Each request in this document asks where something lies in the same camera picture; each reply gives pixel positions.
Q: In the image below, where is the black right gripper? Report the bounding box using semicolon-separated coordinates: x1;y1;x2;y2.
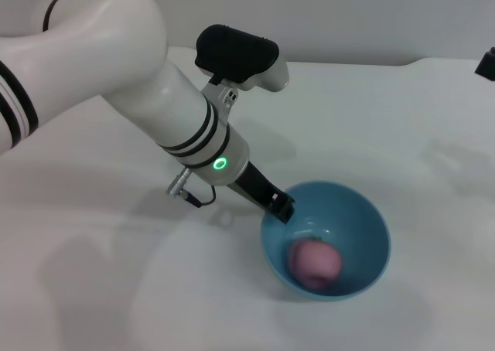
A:
474;46;495;83

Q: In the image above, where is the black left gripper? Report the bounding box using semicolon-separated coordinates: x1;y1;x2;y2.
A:
227;161;296;226

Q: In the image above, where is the pink toy peach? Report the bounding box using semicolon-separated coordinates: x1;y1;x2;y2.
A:
287;239;343;290

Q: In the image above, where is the blue bowl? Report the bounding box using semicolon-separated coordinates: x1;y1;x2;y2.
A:
259;179;392;304

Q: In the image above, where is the left wrist cable with plug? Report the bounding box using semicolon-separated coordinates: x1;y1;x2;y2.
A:
166;168;217;210

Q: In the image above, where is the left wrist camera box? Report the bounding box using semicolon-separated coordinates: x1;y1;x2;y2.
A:
193;24;291;94

